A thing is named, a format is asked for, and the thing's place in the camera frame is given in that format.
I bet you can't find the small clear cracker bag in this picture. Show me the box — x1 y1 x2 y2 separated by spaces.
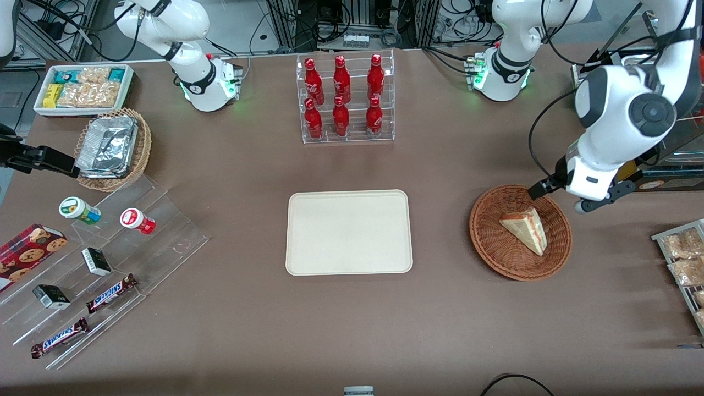
77 67 112 84

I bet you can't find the white plastic snack bin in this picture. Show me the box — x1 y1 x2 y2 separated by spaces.
33 64 135 118

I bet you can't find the red soda bottle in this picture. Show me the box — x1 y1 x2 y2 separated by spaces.
365 95 384 136
367 53 386 101
304 57 326 106
304 98 324 140
333 55 352 104
332 96 350 138

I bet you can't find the red tartan cookie box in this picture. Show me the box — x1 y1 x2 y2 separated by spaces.
0 223 68 293

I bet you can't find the red lid yogurt cup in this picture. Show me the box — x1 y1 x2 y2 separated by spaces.
119 207 157 236

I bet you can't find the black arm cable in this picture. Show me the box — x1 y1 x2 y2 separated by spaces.
528 88 578 179

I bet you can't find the cream plastic tray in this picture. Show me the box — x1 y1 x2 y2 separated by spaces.
285 189 414 276

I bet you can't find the small black box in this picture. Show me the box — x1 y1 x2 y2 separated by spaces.
81 247 113 277
32 284 73 311

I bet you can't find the tray of packaged snacks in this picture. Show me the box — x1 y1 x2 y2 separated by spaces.
651 218 704 337

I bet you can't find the silver foil tray stack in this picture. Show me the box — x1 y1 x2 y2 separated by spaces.
75 114 139 180

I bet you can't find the light wicker basket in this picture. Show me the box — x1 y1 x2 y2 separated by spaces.
73 108 152 193

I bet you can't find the green lid yogurt cup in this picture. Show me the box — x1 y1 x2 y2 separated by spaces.
59 196 102 226

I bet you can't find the Snickers bar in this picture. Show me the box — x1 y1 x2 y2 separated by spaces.
86 273 139 315
30 317 90 360

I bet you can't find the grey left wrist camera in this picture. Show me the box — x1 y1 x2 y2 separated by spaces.
575 179 642 214

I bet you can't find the brown wicker basket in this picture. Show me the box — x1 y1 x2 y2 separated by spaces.
469 184 573 282

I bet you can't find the wrapped triangle sandwich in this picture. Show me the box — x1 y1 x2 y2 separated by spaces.
499 207 548 257

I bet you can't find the large clear cracker bag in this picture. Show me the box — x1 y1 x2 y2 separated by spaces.
57 81 122 109

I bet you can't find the black floor cable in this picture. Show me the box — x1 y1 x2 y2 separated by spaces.
480 373 557 396

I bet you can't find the black display shelf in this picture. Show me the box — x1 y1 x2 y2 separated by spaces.
632 107 704 193

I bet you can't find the clear acrylic stepped shelf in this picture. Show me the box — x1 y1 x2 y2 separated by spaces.
0 175 210 371

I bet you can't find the clear acrylic bottle rack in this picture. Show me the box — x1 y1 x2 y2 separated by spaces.
296 48 396 145

